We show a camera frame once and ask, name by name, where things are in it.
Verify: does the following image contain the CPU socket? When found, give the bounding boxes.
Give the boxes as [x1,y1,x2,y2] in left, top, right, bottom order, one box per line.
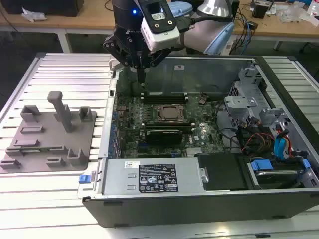
[155,104,188,122]

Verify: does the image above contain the grey parts rack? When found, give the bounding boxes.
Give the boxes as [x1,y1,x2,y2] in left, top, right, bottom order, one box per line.
[0,91,98,174]

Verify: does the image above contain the black equipment box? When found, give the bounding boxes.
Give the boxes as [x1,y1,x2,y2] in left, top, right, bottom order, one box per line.
[2,0,84,17]

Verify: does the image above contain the hard disk in blue carrier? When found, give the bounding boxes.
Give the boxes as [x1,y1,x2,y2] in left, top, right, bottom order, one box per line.
[246,159,310,190]

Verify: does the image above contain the small black device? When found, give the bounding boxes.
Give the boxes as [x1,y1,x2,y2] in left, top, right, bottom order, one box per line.
[251,3,269,18]

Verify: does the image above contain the black plastic shroud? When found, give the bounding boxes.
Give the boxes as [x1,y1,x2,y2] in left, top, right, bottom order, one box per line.
[193,152,248,193]

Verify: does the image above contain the white clip RAM slot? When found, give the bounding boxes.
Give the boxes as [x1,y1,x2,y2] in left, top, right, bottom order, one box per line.
[141,123,195,127]
[143,97,188,101]

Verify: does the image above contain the silver chipset heatsink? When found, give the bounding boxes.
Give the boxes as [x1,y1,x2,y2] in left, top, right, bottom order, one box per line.
[186,148,213,159]

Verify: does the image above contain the green motherboard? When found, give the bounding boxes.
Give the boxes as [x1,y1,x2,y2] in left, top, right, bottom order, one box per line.
[113,93,240,159]

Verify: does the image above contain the black graphics card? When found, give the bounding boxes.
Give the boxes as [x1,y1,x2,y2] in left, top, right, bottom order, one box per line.
[145,128,184,145]

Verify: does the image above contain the black RAM slot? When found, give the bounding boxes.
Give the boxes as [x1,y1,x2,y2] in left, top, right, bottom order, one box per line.
[142,125,195,130]
[142,91,188,96]
[141,120,195,125]
[142,95,188,99]
[143,99,188,104]

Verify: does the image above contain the socket cover metal frame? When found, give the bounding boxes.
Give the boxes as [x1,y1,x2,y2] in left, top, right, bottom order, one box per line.
[158,105,186,120]

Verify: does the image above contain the blue hanging cable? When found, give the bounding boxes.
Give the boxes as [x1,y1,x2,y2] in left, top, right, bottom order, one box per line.
[242,13,253,52]

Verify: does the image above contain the crumpled white paper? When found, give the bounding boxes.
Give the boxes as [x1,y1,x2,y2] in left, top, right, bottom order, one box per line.
[21,6,48,22]

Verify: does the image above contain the silver power supply unit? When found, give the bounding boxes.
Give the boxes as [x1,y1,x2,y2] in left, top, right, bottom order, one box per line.
[101,158,207,195]

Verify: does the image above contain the blue flat data wire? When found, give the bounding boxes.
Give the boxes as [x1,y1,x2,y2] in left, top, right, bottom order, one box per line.
[273,125,292,158]

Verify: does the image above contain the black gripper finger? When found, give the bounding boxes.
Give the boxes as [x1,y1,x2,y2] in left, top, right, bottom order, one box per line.
[141,48,172,83]
[103,37,142,83]

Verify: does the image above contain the silver metal drive cage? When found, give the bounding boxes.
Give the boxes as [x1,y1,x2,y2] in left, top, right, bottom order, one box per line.
[223,66,300,140]

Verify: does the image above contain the thin black wire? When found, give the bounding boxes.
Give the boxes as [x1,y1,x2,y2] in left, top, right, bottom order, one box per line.
[215,104,243,153]

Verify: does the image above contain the silver CPU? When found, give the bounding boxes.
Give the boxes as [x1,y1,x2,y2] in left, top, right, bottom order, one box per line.
[163,107,183,118]

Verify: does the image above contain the wooden desk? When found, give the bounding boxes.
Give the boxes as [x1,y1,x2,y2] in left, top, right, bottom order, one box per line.
[233,0,319,50]
[0,0,120,54]

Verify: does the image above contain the red yellow power wires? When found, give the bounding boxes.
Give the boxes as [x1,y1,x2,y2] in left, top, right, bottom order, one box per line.
[241,133,275,153]

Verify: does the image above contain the clear plastic bags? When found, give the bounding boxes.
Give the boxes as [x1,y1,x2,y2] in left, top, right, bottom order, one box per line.
[278,4,319,26]

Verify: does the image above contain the black open PC case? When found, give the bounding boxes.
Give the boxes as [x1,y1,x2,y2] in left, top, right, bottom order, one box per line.
[77,53,319,229]

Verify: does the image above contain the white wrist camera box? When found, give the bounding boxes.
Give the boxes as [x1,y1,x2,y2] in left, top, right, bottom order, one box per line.
[140,0,180,53]

